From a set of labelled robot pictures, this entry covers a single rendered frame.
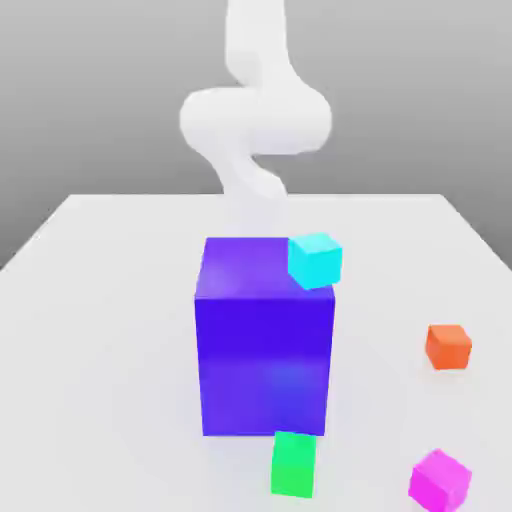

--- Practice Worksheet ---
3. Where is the small magenta cube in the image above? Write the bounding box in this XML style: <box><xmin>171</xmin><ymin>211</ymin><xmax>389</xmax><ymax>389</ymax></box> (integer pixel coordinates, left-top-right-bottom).
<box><xmin>407</xmin><ymin>447</ymin><xmax>474</xmax><ymax>512</ymax></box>

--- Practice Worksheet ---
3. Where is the small cyan cube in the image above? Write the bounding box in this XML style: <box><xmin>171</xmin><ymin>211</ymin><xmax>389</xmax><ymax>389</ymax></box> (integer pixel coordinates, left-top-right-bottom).
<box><xmin>287</xmin><ymin>231</ymin><xmax>344</xmax><ymax>291</ymax></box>

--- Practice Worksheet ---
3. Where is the small orange cube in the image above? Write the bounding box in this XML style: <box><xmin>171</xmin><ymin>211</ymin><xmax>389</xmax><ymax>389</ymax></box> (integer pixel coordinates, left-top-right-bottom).
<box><xmin>424</xmin><ymin>323</ymin><xmax>474</xmax><ymax>372</ymax></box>

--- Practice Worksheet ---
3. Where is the small green cube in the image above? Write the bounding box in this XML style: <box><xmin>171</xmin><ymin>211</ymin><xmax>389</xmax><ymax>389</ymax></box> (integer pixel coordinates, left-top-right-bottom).
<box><xmin>270</xmin><ymin>430</ymin><xmax>318</xmax><ymax>500</ymax></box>

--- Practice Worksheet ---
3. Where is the large purple box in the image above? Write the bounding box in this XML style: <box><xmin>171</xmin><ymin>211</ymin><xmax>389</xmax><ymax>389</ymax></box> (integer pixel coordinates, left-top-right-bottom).
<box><xmin>193</xmin><ymin>236</ymin><xmax>336</xmax><ymax>438</ymax></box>

